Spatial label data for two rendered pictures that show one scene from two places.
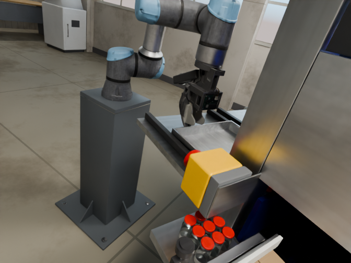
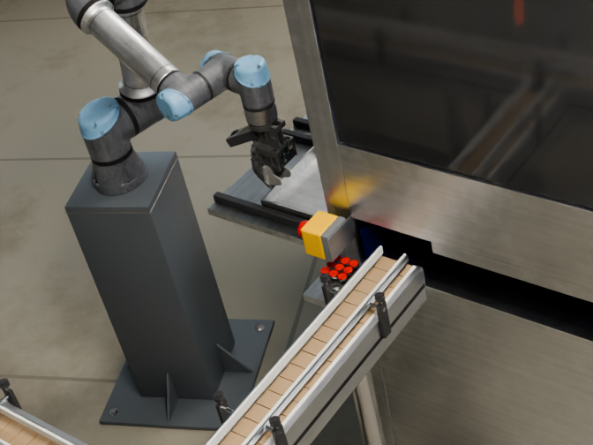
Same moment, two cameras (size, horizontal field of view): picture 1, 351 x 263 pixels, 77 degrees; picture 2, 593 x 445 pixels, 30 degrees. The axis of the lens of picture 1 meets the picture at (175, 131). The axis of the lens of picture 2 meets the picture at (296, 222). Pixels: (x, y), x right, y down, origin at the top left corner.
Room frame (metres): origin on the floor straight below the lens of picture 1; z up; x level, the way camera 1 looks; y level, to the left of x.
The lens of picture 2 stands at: (-1.53, 0.20, 2.50)
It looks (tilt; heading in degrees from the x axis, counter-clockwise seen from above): 38 degrees down; 353
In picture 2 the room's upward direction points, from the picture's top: 13 degrees counter-clockwise
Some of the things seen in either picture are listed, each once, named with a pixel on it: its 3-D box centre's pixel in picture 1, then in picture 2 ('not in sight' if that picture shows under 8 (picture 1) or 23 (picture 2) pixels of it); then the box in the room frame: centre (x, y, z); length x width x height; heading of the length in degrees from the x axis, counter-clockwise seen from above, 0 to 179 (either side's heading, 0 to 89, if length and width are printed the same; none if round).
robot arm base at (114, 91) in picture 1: (117, 85); (116, 163); (1.04, 0.33, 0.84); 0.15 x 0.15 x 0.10
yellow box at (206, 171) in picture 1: (213, 179); (325, 236); (0.28, -0.08, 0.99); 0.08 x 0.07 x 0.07; 39
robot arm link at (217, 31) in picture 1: (219, 23); (252, 82); (0.61, -0.04, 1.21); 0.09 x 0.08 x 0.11; 28
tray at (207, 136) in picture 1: (241, 157); (349, 190); (0.54, -0.20, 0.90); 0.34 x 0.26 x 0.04; 40
